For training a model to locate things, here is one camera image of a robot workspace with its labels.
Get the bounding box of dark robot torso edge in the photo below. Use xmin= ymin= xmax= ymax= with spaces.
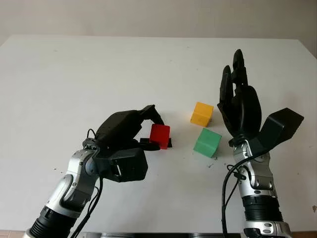
xmin=85 ymin=232 xmax=241 ymax=238

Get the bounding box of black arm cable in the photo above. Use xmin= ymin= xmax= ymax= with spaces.
xmin=71 ymin=128 xmax=104 ymax=238
xmin=221 ymin=151 xmax=270 ymax=238

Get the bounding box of green block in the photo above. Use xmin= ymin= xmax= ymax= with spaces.
xmin=193 ymin=127 xmax=222 ymax=158

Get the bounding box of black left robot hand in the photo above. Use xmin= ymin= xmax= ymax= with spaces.
xmin=95 ymin=105 xmax=165 ymax=152

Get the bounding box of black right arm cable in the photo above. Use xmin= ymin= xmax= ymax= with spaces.
xmin=221 ymin=151 xmax=270 ymax=238

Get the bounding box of black tape strip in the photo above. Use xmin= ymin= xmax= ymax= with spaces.
xmin=140 ymin=137 xmax=173 ymax=149

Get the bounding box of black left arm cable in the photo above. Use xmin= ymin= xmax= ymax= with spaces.
xmin=71 ymin=128 xmax=104 ymax=238

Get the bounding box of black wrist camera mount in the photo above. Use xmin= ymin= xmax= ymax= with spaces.
xmin=93 ymin=148 xmax=149 ymax=183
xmin=249 ymin=108 xmax=305 ymax=156

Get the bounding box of yellow block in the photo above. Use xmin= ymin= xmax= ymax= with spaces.
xmin=190 ymin=102 xmax=214 ymax=127

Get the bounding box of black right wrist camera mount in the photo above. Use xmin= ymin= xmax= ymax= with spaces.
xmin=249 ymin=108 xmax=305 ymax=156

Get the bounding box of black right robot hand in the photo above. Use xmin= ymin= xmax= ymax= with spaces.
xmin=217 ymin=49 xmax=263 ymax=141

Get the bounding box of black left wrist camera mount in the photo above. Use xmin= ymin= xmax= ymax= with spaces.
xmin=93 ymin=148 xmax=149 ymax=183

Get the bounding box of red block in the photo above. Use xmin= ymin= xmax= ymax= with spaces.
xmin=149 ymin=124 xmax=171 ymax=150

